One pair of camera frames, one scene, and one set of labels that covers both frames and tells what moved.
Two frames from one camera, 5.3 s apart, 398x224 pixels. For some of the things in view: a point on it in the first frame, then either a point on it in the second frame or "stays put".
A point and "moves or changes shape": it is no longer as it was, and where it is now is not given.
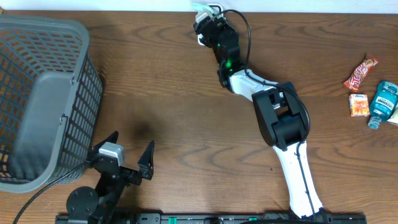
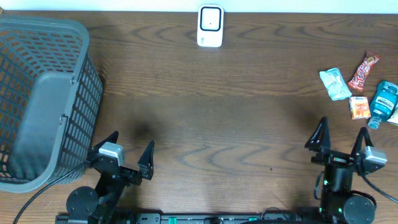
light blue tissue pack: x=202 y=7 → x=335 y=84
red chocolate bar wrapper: x=354 y=80 moves or changes shape
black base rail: x=204 y=219 stays put
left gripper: x=145 y=166 stays put
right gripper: x=222 y=23 → x=335 y=157
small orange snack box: x=359 y=105 stays put
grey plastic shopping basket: x=51 y=91 stays put
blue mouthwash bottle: x=383 y=103 stays put
